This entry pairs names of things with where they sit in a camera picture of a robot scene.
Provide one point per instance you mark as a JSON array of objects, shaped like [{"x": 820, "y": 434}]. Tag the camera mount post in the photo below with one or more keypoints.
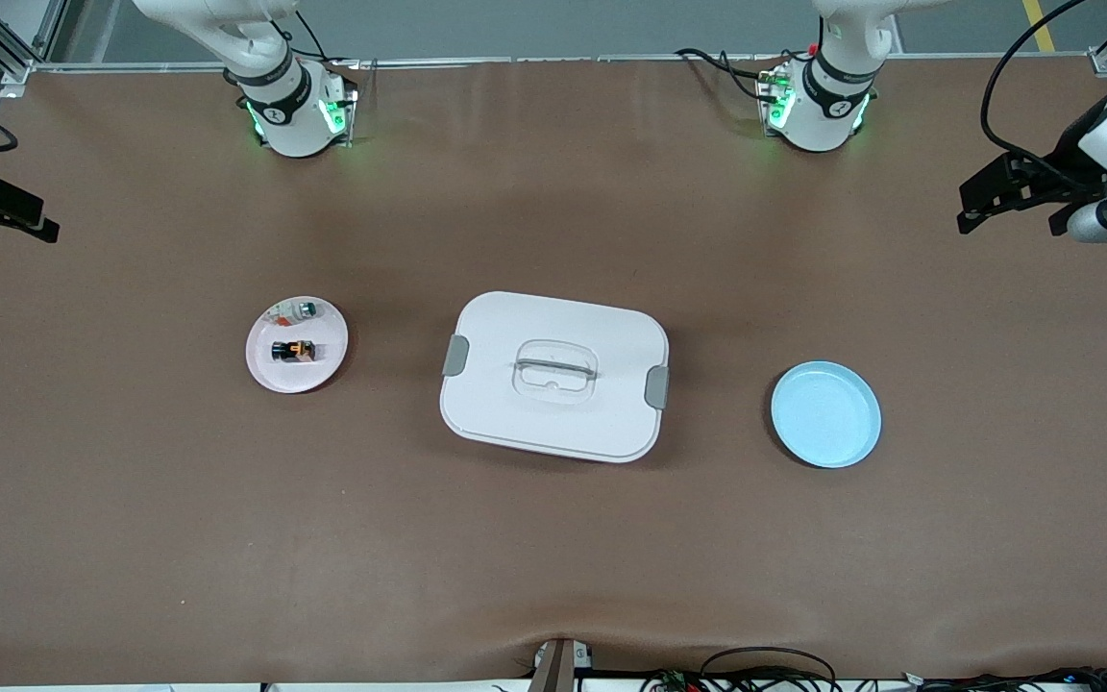
[{"x": 558, "y": 668}]

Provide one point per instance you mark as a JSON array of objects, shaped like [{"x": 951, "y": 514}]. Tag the pink round plate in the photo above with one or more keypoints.
[{"x": 299, "y": 380}]

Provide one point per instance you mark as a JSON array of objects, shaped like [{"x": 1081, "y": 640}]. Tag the small green white switch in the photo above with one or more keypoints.
[{"x": 307, "y": 310}]

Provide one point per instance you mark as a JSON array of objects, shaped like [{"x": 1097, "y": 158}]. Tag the white lidded storage box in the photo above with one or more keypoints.
[{"x": 553, "y": 428}]

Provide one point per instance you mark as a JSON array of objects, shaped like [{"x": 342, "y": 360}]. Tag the light blue round plate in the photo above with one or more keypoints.
[{"x": 825, "y": 415}]

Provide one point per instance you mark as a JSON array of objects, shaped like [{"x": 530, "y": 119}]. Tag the silver table edge rail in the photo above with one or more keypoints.
[{"x": 563, "y": 60}]

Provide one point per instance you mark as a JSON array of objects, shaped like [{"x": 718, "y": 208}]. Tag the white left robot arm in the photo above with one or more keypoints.
[{"x": 818, "y": 106}]

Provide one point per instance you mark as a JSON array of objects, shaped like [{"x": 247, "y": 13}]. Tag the orange and black switch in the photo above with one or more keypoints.
[{"x": 292, "y": 351}]

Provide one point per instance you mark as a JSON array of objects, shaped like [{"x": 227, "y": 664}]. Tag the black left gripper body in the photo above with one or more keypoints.
[{"x": 1074, "y": 160}]

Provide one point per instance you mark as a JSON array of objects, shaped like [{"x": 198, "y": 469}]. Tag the grey box latch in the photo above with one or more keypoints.
[
  {"x": 656, "y": 387},
  {"x": 455, "y": 356}
]

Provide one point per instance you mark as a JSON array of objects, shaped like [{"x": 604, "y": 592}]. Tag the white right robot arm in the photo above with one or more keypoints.
[{"x": 289, "y": 106}]

